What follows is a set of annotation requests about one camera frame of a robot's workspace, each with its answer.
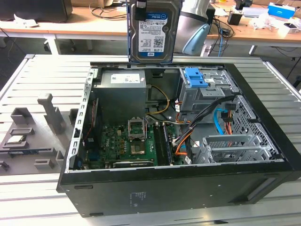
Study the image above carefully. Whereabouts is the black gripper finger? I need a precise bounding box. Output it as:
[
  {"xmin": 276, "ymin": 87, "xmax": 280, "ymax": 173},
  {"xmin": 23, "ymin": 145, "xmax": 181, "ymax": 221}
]
[{"xmin": 135, "ymin": 0, "xmax": 147, "ymax": 21}]

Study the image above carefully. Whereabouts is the hard disk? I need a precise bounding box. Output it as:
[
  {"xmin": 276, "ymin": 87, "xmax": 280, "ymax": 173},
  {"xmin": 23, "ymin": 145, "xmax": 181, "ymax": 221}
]
[{"xmin": 126, "ymin": 0, "xmax": 182, "ymax": 64}]

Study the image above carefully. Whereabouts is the grey disk bay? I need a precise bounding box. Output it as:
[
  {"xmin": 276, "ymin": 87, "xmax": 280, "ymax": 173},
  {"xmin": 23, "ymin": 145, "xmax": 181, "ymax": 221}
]
[{"xmin": 192, "ymin": 134, "xmax": 271, "ymax": 165}]

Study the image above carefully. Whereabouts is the wooden desk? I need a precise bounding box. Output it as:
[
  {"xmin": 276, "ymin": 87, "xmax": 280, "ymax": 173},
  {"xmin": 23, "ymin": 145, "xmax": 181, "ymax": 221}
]
[
  {"xmin": 0, "ymin": 6, "xmax": 129, "ymax": 56},
  {"xmin": 206, "ymin": 0, "xmax": 301, "ymax": 56}
]

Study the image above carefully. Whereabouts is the grey power supply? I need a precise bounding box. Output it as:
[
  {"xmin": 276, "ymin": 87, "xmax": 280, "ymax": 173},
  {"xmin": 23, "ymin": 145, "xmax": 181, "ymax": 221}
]
[{"xmin": 93, "ymin": 70, "xmax": 148, "ymax": 120}]

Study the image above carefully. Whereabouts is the grey drive cage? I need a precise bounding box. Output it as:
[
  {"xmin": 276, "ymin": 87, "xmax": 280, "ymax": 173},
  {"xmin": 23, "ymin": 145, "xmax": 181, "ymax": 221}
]
[{"xmin": 179, "ymin": 67, "xmax": 238, "ymax": 114}]

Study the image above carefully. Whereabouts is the black case fan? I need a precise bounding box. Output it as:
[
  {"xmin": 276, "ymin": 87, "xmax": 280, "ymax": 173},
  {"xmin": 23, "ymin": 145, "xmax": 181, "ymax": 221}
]
[{"xmin": 85, "ymin": 97, "xmax": 102, "ymax": 152}]

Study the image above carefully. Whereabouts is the metal socket cover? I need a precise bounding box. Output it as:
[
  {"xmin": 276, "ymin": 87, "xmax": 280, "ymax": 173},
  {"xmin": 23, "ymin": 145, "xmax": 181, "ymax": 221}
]
[{"xmin": 127, "ymin": 116, "xmax": 148, "ymax": 142}]

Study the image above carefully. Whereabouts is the RAM stick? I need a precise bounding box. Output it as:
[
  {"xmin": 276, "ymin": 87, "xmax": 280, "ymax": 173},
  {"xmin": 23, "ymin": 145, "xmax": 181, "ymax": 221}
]
[
  {"xmin": 8, "ymin": 149, "xmax": 40, "ymax": 156},
  {"xmin": 153, "ymin": 124, "xmax": 168, "ymax": 166},
  {"xmin": 162, "ymin": 124, "xmax": 174, "ymax": 165}
]

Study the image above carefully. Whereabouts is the green motherboard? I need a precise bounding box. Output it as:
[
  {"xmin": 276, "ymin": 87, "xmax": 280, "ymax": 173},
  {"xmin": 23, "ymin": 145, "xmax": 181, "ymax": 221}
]
[{"xmin": 86, "ymin": 122, "xmax": 180, "ymax": 169}]

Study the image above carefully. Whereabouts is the grey parts rack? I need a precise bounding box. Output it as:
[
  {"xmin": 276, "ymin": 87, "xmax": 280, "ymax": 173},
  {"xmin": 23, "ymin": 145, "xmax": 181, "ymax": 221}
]
[{"xmin": 0, "ymin": 93, "xmax": 81, "ymax": 177}]

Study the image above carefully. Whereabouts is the CPU socket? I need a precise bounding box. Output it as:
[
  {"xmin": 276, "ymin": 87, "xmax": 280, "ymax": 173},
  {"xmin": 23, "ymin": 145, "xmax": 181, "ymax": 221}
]
[{"xmin": 129, "ymin": 142, "xmax": 147, "ymax": 156}]

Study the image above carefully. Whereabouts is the blue cardboard box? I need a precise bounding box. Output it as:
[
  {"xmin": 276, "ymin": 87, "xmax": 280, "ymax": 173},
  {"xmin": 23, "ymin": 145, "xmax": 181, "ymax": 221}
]
[{"xmin": 267, "ymin": 1, "xmax": 296, "ymax": 19}]

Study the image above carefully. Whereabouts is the black graphics card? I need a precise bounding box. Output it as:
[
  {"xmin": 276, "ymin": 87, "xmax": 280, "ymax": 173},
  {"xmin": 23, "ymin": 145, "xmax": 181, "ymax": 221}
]
[{"xmin": 110, "ymin": 158, "xmax": 156, "ymax": 169}]

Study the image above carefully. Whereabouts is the black PC case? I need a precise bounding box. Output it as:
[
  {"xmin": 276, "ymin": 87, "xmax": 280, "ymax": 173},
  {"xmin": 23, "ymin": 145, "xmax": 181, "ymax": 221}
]
[{"xmin": 56, "ymin": 61, "xmax": 301, "ymax": 218}]

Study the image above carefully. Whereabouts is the silver CPU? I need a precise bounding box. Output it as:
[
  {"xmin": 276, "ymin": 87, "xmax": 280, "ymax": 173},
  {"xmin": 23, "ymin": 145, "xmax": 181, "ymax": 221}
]
[{"xmin": 6, "ymin": 135, "xmax": 26, "ymax": 145}]

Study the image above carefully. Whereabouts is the blue plastic drive bracket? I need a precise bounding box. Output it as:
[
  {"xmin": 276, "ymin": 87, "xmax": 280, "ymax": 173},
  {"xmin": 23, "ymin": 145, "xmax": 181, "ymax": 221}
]
[{"xmin": 184, "ymin": 67, "xmax": 208, "ymax": 88}]

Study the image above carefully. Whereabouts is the yellow wire bundle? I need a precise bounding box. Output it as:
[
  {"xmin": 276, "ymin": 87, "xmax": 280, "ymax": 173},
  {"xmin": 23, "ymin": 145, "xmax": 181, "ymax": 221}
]
[{"xmin": 145, "ymin": 85, "xmax": 170, "ymax": 116}]

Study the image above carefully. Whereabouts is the black wire bundle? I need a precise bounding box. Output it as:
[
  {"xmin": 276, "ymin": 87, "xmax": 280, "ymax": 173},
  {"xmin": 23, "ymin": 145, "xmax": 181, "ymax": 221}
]
[{"xmin": 185, "ymin": 94, "xmax": 236, "ymax": 134}]

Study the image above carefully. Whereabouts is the blue wire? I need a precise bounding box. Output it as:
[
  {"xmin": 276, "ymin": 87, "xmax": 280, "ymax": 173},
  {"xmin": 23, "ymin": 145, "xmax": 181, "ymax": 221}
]
[{"xmin": 212, "ymin": 106, "xmax": 226, "ymax": 137}]

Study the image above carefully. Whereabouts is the orange wire bundle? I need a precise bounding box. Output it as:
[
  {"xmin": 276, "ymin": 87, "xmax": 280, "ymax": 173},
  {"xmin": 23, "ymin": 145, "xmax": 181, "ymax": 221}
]
[{"xmin": 174, "ymin": 127, "xmax": 195, "ymax": 156}]

